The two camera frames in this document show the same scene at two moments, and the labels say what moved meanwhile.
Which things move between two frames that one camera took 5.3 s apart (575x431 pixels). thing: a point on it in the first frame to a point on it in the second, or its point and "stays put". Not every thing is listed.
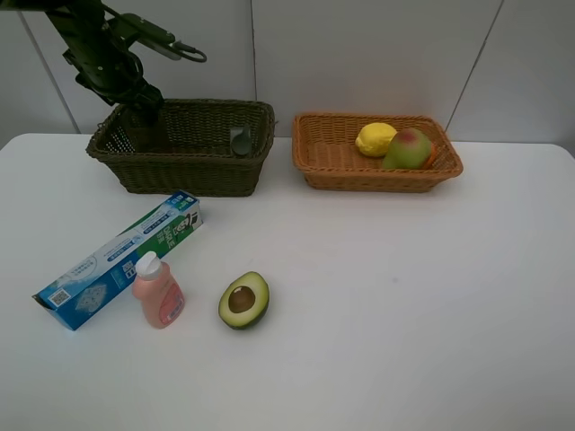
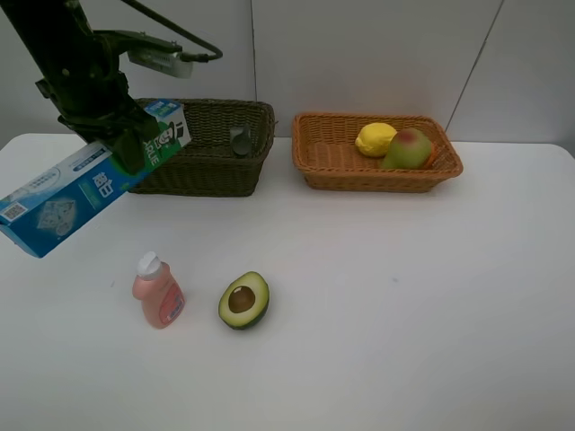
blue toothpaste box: x=106 y=279 to x=36 y=216
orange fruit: x=432 y=157 stays put
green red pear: x=408 y=149 stays put
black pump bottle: x=241 y=139 stays put
